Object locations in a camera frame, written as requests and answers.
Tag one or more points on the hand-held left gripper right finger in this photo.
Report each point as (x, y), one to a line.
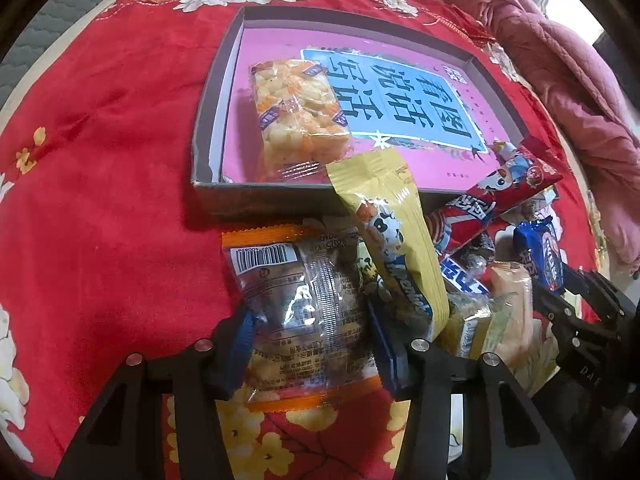
(383, 346)

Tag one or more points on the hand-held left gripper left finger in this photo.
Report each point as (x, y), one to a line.
(244, 332)

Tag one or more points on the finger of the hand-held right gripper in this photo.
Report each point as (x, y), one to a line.
(552, 307)
(597, 287)

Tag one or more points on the pale orange snack packet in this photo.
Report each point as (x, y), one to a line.
(515, 320)

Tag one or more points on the blue cookie packet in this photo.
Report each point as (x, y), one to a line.
(542, 255)

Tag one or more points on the orange-edged clear snack packet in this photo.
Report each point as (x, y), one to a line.
(300, 280)

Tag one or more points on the yellow-green snack packet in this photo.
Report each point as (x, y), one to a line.
(470, 330)

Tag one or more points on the brown cake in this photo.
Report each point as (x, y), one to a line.
(482, 250)

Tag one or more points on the long red snack packet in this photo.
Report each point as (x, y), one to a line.
(480, 205)

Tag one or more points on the grey cardboard box tray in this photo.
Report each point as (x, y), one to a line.
(260, 200)

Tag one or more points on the yellow snack packet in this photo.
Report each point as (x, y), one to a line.
(395, 210)

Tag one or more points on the pink quilt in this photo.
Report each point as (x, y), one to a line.
(565, 85)

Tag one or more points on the red floral blanket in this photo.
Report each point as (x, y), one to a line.
(125, 160)

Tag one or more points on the large rice cracker packet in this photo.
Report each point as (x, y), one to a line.
(295, 115)

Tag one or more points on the grey mattress pad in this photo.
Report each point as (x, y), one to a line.
(65, 10)

